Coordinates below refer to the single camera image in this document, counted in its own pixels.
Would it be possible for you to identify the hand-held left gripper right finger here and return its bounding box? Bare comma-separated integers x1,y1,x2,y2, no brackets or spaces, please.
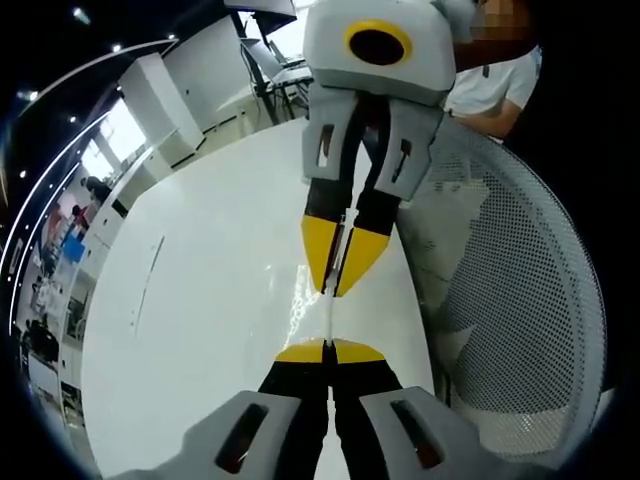
329,337,497,480

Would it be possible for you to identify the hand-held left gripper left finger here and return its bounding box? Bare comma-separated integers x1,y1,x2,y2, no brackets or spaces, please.
154,337,330,480

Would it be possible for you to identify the clear food packaging bag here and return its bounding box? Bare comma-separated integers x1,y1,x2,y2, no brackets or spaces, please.
285,263,322,347

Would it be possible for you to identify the thin white strip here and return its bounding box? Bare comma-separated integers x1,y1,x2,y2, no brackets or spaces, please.
321,207,362,351

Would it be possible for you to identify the grey perforated mesh chair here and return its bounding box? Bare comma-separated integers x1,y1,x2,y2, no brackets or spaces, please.
399,117,609,474

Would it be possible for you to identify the white tall cabinet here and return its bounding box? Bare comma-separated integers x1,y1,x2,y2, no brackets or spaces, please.
118,52,205,169

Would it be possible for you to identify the person in white shirt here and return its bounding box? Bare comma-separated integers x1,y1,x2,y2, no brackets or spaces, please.
443,47,542,140

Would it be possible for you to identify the blue box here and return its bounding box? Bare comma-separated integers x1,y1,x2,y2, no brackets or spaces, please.
60,233,87,264

